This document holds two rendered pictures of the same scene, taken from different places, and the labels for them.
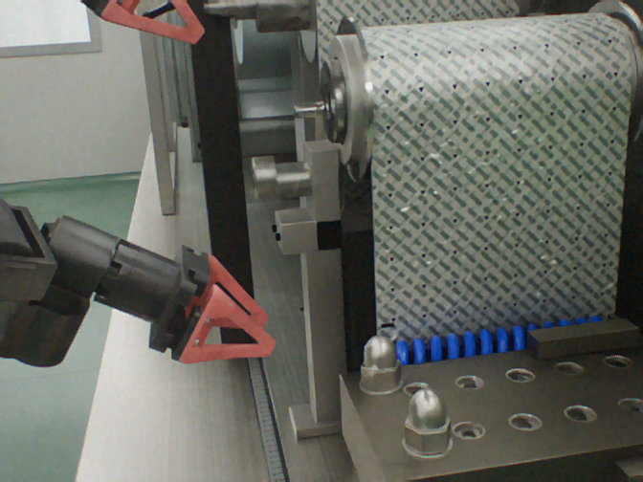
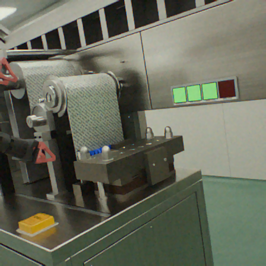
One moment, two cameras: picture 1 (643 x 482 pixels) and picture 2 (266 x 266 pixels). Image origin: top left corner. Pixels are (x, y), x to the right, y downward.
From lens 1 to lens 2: 0.57 m
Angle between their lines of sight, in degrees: 37
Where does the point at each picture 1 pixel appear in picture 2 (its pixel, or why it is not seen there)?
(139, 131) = not seen: outside the picture
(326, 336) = (56, 164)
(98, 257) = (7, 138)
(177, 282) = (29, 142)
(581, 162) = (110, 104)
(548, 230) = (107, 122)
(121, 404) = not seen: outside the picture
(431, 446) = (110, 157)
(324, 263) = (53, 143)
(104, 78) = not seen: outside the picture
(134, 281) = (18, 143)
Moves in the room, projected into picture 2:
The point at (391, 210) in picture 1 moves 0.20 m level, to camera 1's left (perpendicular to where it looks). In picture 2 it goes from (73, 119) to (15, 131)
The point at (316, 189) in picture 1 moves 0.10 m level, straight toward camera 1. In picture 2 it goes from (48, 122) to (60, 121)
